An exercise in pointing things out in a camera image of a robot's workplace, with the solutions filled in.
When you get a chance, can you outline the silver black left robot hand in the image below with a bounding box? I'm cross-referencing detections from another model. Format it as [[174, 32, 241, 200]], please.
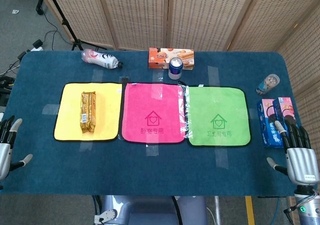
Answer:
[[0, 115, 34, 182]]

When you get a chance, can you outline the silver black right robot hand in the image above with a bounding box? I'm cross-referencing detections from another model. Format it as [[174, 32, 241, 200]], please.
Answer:
[[266, 119, 320, 186]]

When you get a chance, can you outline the gold snack packet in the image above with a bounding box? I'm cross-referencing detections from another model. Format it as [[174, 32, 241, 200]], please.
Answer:
[[79, 90, 98, 134]]

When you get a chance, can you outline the clear plastic drink bottle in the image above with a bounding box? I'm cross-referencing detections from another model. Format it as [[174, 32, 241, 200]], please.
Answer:
[[80, 48, 124, 70]]

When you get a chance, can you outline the blue sandwich cookie box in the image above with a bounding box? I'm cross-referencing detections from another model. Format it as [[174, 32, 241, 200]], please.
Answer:
[[256, 98, 286, 149], [272, 96, 300, 132]]

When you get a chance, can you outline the black floor device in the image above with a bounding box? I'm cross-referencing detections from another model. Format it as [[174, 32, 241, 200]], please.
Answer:
[[0, 75, 14, 101]]

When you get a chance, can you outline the clear tape strip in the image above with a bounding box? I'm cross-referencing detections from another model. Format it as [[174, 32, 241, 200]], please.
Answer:
[[214, 146, 230, 170], [145, 144, 160, 158]]

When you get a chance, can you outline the clear snack jar blue label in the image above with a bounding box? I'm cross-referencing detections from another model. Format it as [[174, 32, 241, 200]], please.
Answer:
[[255, 73, 281, 96]]

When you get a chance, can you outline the green square cloth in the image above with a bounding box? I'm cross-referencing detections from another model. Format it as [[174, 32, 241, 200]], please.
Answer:
[[186, 85, 252, 148]]

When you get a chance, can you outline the yellow square cloth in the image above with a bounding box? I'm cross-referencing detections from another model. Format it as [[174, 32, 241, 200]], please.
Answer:
[[53, 82, 124, 142]]

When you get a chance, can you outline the white power strip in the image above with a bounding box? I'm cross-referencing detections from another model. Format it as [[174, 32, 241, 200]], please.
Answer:
[[30, 39, 45, 52]]

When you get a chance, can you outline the clear plastic strip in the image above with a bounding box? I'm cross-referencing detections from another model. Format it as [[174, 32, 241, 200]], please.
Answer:
[[176, 83, 191, 140]]

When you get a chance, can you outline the black tripod stand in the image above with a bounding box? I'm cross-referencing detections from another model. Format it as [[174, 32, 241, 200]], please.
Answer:
[[43, 0, 109, 52]]

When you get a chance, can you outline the blue carpet table cover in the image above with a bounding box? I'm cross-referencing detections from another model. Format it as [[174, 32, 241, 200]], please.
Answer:
[[0, 50, 302, 199]]

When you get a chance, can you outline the grey-blue robot torso base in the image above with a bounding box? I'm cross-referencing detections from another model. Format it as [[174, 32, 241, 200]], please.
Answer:
[[93, 194, 209, 225]]

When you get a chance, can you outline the blue drink can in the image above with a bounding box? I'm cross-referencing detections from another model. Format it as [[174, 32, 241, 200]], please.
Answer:
[[167, 56, 184, 81]]

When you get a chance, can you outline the pink square cloth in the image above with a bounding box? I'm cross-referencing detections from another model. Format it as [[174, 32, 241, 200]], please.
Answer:
[[121, 82, 187, 145]]

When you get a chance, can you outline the black office chair base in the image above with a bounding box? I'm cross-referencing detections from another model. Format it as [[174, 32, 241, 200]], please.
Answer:
[[15, 0, 46, 16]]

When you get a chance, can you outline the orange biscuit box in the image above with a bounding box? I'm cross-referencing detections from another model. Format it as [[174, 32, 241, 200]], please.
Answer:
[[148, 47, 196, 72]]

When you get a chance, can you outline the wicker folding screen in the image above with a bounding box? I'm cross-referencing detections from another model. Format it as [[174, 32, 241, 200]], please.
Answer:
[[33, 0, 320, 126]]

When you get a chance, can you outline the black floor cable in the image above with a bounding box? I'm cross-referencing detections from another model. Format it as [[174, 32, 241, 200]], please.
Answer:
[[41, 29, 74, 51]]

